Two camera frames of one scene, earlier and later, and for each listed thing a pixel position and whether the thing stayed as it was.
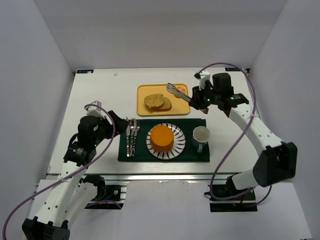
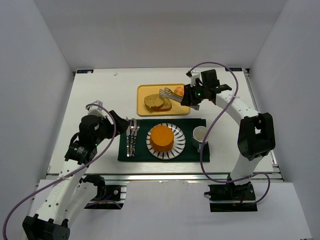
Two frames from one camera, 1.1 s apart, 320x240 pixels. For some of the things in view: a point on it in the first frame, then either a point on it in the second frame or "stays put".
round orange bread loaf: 162,138 stays put
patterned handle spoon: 133,125 stays put
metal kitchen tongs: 171,88 to 168,93
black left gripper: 113,123 stays put
